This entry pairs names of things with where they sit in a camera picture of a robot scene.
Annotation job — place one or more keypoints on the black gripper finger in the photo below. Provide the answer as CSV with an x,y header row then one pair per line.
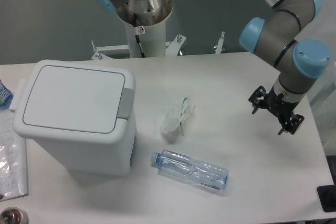
x,y
257,99
290,124

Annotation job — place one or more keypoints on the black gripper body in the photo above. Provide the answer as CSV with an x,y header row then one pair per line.
x,y
276,105

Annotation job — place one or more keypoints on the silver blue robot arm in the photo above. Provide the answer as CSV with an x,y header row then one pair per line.
x,y
300,63

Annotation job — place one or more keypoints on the white plastic trash can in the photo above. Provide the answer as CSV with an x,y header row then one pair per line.
x,y
96,153

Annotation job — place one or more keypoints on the white trash can lid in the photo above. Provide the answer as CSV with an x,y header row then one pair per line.
x,y
74,99

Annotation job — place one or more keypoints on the black device at edge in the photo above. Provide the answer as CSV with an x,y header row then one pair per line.
x,y
326,195

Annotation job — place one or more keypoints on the crumpled clear plastic bag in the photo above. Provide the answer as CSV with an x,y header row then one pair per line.
x,y
173,117

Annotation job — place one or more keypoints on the empty clear plastic bottle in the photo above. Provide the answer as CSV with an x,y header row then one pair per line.
x,y
185,167

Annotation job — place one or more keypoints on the grey lid push button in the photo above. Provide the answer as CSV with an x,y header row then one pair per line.
x,y
126,103

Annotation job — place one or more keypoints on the blue labelled bottle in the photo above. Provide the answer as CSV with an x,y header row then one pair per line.
x,y
6,96

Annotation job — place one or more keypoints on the handwritten paper in sleeve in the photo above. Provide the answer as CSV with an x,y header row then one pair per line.
x,y
14,178

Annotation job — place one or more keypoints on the round metal part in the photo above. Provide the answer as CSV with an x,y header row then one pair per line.
x,y
14,215

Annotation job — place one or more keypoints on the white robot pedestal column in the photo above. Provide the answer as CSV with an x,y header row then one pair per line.
x,y
146,41

